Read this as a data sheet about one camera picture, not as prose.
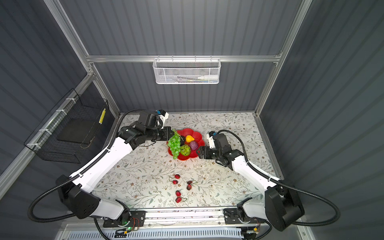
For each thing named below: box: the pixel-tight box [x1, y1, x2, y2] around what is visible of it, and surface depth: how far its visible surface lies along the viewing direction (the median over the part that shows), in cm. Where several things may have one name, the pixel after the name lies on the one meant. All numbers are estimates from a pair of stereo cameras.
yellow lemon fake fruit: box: [185, 135, 195, 143], surface depth 103 cm
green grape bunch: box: [167, 129, 181, 160], surface depth 79 cm
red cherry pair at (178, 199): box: [175, 190, 182, 203], surface depth 81 cm
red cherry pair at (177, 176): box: [172, 174, 181, 185], surface depth 88 cm
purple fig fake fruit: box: [189, 140, 198, 151], surface depth 98 cm
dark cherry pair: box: [186, 180, 193, 191], surface depth 84 cm
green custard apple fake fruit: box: [180, 144, 192, 156], surface depth 94 cm
